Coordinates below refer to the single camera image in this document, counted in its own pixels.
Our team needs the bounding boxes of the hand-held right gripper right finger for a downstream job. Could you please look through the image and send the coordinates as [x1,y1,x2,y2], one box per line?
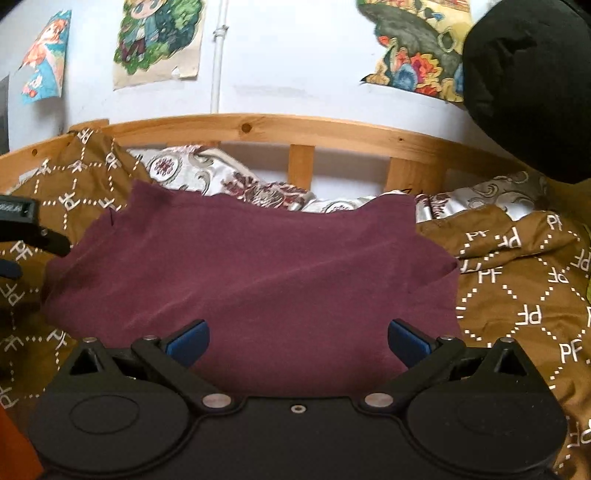
[360,319,533,412]

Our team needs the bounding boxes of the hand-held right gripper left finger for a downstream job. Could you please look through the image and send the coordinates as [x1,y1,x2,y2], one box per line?
[56,319,234,412]

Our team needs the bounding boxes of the maroon shirt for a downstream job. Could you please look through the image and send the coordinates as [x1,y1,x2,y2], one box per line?
[41,180,461,398]

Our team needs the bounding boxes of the brown printed blanket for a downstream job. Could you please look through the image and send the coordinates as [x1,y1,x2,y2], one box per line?
[0,128,591,480]

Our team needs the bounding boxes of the white patterned bed sheet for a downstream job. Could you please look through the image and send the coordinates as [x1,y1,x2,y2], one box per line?
[128,145,551,225]

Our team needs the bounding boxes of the orange cloth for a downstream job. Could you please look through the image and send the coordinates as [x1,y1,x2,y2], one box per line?
[0,405,45,480]

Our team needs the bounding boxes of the black cushion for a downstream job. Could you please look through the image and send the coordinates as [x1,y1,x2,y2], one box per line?
[463,0,591,184]

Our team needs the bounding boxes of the orange and blue wall poster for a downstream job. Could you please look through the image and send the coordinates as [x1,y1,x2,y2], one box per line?
[20,9,73,105]

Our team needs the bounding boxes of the green cartoon figure wall poster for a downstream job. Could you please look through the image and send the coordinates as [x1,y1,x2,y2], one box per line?
[112,0,207,90]

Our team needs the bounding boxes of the wooden frame rail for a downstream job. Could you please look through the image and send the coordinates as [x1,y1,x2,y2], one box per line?
[0,113,534,198]

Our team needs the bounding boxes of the white wall pipe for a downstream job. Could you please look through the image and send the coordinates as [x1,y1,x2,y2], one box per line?
[210,0,230,115]

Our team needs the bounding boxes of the colourful dark wall poster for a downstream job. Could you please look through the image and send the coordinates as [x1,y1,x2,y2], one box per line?
[358,0,468,103]

